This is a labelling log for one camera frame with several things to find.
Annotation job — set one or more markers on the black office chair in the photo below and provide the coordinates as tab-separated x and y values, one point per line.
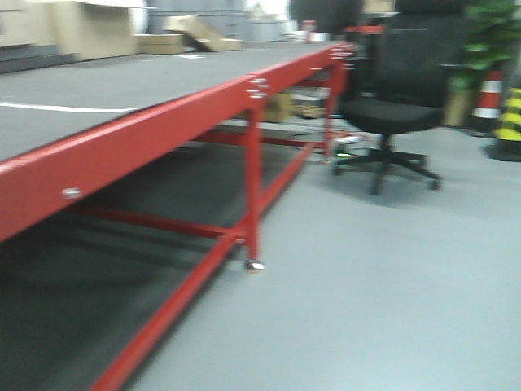
420	45

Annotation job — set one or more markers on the cardboard boxes pile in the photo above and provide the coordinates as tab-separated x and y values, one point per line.
186	31

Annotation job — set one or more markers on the dark grey table mat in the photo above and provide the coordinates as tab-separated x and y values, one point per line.
44	105

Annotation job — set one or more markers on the orange white traffic cone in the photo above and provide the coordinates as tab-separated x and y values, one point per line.
487	108

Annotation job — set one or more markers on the yellow black striped bollard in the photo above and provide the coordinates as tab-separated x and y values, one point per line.
506	146

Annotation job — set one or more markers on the green potted plant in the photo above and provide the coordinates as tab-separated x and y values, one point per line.
492	31

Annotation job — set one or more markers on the red metal table frame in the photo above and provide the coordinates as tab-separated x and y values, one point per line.
91	290

